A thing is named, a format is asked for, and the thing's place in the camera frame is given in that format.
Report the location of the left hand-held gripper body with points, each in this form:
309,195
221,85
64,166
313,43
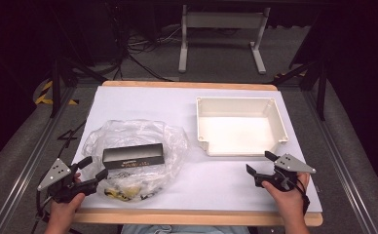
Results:
54,174

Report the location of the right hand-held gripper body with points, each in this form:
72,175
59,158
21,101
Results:
292,164

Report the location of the clear plastic bag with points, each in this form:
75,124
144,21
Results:
135,133

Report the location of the person's left hand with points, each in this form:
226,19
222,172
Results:
65,211

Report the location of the person's right hand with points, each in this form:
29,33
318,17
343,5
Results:
291,203

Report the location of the yellow and black packet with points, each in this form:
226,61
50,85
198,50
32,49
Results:
122,192

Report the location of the black cardboard box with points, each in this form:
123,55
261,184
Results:
133,155

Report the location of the white plastic bin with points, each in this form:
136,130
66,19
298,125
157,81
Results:
239,133

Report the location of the white table cover sheet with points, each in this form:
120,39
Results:
209,182

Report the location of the yellow and black hazard tape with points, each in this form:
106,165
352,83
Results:
44,97

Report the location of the black metal stand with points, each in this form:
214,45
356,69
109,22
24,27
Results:
321,87
56,84

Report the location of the aluminium floor rail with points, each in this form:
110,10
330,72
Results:
339,162
28,165

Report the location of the grey metal stand frame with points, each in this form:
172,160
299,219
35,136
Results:
222,20

